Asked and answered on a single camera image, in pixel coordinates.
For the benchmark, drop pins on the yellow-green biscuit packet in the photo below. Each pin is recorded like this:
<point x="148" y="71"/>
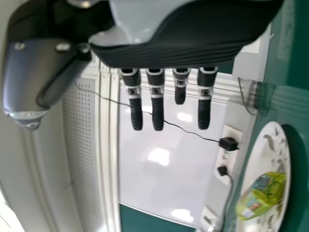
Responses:
<point x="260" y="195"/>

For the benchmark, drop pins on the white socket strip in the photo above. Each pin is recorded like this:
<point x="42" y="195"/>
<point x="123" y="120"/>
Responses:
<point x="209" y="216"/>
<point x="232" y="131"/>

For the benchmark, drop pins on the black plug adapter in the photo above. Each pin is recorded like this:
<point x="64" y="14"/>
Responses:
<point x="228" y="143"/>

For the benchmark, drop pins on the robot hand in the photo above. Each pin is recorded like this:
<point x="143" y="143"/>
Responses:
<point x="169" y="31"/>

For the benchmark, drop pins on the plate with brown leaf pattern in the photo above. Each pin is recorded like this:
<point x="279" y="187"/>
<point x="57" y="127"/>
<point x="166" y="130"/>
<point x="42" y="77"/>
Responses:
<point x="265" y="157"/>

